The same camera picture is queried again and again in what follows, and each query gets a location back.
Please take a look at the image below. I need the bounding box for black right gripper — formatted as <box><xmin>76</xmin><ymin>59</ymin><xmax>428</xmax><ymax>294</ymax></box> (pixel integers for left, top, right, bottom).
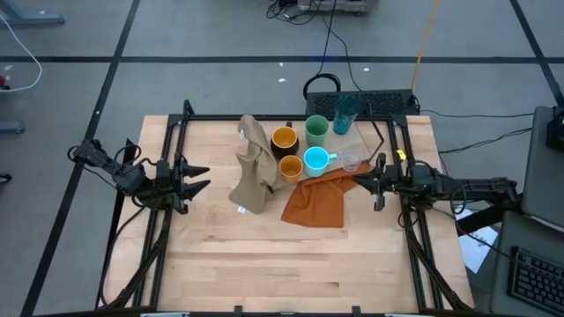
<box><xmin>353</xmin><ymin>152</ymin><xmax>437</xmax><ymax>212</ymax></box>

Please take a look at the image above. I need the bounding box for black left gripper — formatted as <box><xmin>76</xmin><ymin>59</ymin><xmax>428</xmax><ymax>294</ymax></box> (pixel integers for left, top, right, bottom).
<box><xmin>153</xmin><ymin>153</ymin><xmax>212</xmax><ymax>216</ymax></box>

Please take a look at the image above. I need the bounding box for clear plastic cup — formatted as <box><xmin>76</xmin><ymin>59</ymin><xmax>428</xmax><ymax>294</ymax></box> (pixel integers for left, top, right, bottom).
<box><xmin>337</xmin><ymin>143</ymin><xmax>367</xmax><ymax>173</ymax></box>

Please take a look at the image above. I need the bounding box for orange cloth napkin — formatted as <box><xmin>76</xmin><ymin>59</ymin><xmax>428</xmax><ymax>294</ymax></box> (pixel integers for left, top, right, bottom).
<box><xmin>280</xmin><ymin>161</ymin><xmax>372</xmax><ymax>229</ymax></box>

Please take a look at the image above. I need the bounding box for light blue mug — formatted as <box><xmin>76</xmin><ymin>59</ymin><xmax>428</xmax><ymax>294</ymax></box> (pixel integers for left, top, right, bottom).
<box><xmin>302</xmin><ymin>146</ymin><xmax>338</xmax><ymax>179</ymax></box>

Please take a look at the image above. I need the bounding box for teal faceted tumbler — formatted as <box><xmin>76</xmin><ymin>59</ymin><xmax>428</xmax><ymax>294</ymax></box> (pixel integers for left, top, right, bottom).
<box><xmin>332</xmin><ymin>94</ymin><xmax>361</xmax><ymax>136</ymax></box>

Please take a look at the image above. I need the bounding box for green plastic cup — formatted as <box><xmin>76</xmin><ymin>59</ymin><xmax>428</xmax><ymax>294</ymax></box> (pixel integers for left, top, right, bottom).
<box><xmin>304</xmin><ymin>114</ymin><xmax>330</xmax><ymax>149</ymax></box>

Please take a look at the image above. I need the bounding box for orange plastic cup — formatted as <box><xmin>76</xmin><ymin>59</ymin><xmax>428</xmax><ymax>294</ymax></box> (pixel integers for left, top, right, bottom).
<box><xmin>278</xmin><ymin>154</ymin><xmax>304</xmax><ymax>185</ymax></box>

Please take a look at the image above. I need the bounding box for black mug yellow inside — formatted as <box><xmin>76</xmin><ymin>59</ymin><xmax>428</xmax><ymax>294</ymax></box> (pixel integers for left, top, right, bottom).
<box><xmin>269</xmin><ymin>121</ymin><xmax>301</xmax><ymax>160</ymax></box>

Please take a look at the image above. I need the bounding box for tan cloth napkin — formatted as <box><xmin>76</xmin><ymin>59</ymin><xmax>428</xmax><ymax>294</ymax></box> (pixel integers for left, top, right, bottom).
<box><xmin>227</xmin><ymin>114</ymin><xmax>287</xmax><ymax>216</ymax></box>

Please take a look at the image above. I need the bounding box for white paper sheet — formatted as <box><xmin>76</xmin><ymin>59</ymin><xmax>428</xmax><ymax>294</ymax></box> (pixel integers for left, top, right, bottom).
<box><xmin>453</xmin><ymin>206</ymin><xmax>499</xmax><ymax>275</ymax></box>

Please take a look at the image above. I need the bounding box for grey side desk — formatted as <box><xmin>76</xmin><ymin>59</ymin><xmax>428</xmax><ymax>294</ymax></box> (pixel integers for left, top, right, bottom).
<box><xmin>488</xmin><ymin>210</ymin><xmax>564</xmax><ymax>317</ymax></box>

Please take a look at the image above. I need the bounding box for black keyboard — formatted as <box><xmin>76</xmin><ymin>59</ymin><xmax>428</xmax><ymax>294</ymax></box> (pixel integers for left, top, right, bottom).
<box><xmin>507</xmin><ymin>246</ymin><xmax>564</xmax><ymax>316</ymax></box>

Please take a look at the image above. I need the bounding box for thin black bent cable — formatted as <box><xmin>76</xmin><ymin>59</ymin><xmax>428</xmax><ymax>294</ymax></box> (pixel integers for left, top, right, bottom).
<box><xmin>363</xmin><ymin>103</ymin><xmax>385</xmax><ymax>163</ymax></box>

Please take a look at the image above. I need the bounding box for black coiled floor cable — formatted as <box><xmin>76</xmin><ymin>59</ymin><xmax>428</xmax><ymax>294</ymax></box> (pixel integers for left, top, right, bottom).
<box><xmin>302</xmin><ymin>0</ymin><xmax>343</xmax><ymax>100</ymax></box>

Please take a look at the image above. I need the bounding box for yellow cable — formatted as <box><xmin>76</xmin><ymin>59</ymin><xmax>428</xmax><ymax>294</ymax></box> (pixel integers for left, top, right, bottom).
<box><xmin>410</xmin><ymin>0</ymin><xmax>441</xmax><ymax>93</ymax></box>

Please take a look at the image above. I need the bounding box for white floor cable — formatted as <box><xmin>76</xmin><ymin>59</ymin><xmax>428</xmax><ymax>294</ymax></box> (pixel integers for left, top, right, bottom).
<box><xmin>0</xmin><ymin>12</ymin><xmax>44</xmax><ymax>93</ymax></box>

